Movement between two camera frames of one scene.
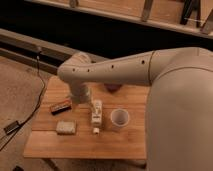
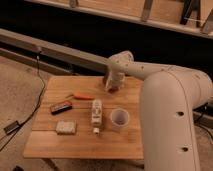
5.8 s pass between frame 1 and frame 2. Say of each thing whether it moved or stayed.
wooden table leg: stayed
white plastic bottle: stayed
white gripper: moved
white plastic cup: stayed
